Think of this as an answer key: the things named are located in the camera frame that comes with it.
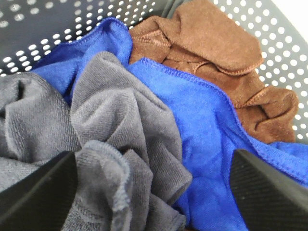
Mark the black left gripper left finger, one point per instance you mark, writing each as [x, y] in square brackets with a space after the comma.
[42, 200]

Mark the brown towel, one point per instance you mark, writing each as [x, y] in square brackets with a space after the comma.
[201, 40]

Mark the dark grey towel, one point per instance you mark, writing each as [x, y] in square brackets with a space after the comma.
[126, 142]

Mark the grey perforated basket orange rim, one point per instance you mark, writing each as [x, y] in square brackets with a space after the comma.
[29, 29]

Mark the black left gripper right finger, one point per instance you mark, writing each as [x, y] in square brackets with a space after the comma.
[267, 199]

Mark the blue towel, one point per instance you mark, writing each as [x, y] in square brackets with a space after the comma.
[209, 128]

